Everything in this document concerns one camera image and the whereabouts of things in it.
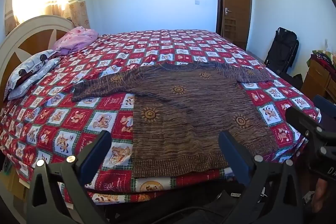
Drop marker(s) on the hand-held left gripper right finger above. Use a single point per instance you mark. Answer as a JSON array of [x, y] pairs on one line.
[[232, 153]]

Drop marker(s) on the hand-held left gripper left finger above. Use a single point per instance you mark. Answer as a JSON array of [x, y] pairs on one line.
[[98, 150]]

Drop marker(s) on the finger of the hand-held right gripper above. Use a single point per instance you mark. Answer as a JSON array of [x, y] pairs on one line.
[[299, 120], [326, 107]]

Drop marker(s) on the brown knitted sweater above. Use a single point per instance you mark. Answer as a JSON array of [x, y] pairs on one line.
[[183, 113]]

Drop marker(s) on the person's right hand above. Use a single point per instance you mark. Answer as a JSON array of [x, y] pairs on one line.
[[320, 195]]

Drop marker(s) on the wooden dresser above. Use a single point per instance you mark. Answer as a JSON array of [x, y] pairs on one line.
[[316, 79]]

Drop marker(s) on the dark cloth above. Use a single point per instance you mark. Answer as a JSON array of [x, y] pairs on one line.
[[295, 81]]

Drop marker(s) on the red printed bed quilt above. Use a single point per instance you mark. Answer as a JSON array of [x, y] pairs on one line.
[[65, 119]]

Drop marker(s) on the black bag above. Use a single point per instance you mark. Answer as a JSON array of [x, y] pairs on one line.
[[282, 50]]

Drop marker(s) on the cardboard box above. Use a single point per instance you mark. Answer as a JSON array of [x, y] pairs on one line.
[[14, 184]]

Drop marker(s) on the pink folded blanket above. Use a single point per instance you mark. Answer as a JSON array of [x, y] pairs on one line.
[[76, 39]]

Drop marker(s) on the brown wooden door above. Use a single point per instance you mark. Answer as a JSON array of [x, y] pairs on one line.
[[236, 3]]

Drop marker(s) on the white wooden headboard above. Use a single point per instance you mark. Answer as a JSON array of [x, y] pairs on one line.
[[31, 27]]

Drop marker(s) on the white wall socket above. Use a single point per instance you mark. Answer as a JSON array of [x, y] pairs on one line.
[[326, 43]]

